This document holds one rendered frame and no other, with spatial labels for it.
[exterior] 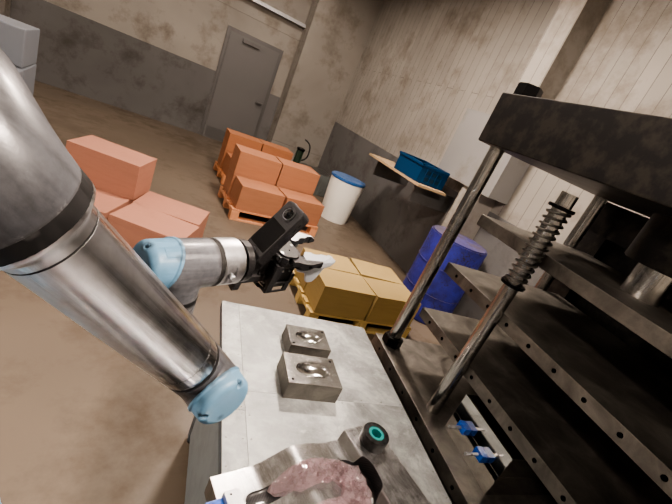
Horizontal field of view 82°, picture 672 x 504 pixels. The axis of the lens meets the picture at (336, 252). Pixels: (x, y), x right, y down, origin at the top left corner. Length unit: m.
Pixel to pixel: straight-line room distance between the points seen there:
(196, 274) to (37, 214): 0.30
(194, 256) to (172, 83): 8.31
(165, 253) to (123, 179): 2.93
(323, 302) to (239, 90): 6.36
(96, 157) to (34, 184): 3.21
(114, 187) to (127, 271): 3.15
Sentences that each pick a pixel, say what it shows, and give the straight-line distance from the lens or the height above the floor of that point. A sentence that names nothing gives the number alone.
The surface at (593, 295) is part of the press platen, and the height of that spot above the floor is 1.51.
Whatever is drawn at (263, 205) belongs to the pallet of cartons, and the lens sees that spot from 4.87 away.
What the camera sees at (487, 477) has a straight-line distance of 1.57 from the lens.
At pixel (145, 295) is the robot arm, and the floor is 1.51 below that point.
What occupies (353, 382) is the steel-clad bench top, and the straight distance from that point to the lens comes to 1.60.
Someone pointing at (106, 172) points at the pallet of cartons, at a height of 0.57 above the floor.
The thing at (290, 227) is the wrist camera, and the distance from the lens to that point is 0.64.
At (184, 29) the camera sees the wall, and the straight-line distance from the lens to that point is 8.79.
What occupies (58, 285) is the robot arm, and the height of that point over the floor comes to 1.53.
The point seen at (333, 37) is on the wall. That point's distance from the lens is 8.84.
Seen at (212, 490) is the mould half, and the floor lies 0.85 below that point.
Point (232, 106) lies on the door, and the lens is 8.90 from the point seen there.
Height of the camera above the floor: 1.72
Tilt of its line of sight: 20 degrees down
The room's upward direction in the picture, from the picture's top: 24 degrees clockwise
